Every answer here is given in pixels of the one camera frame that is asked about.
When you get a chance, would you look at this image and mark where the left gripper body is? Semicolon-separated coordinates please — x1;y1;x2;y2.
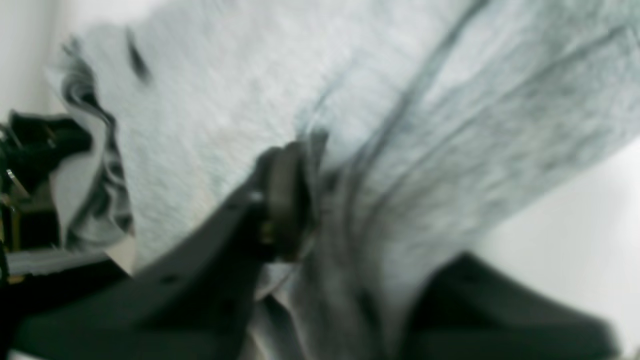
0;111;131;301

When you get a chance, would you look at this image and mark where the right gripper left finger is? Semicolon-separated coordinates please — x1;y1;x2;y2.
10;142;310;360

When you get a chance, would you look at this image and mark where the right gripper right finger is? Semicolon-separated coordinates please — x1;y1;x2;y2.
400;254;620;360

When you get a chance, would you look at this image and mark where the grey T-shirt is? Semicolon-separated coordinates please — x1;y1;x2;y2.
47;0;639;360

